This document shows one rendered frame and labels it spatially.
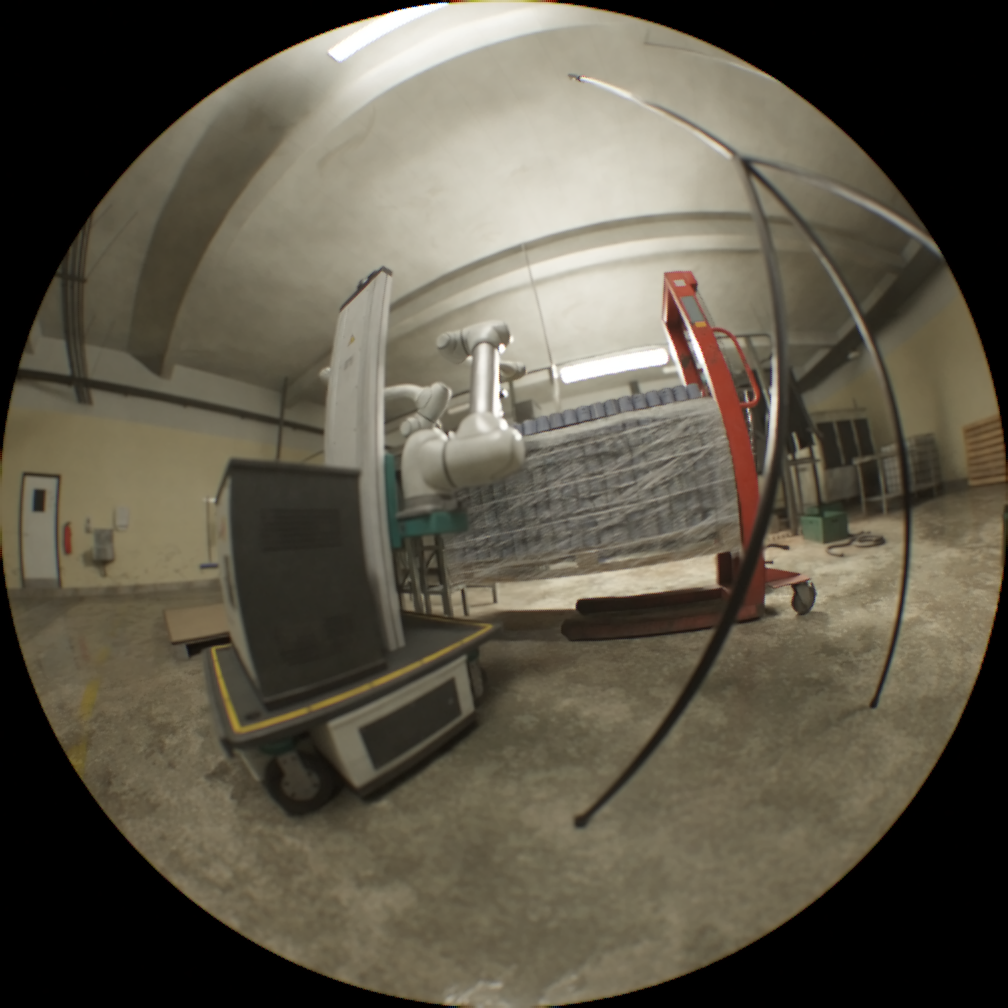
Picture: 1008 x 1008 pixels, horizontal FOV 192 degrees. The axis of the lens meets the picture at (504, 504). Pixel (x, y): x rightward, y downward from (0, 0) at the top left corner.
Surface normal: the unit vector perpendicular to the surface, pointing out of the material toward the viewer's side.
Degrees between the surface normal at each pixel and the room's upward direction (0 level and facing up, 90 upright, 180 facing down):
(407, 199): 180
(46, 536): 90
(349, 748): 90
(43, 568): 90
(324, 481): 90
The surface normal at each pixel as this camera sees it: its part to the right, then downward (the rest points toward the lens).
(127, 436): 0.91, -0.14
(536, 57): 0.11, 0.99
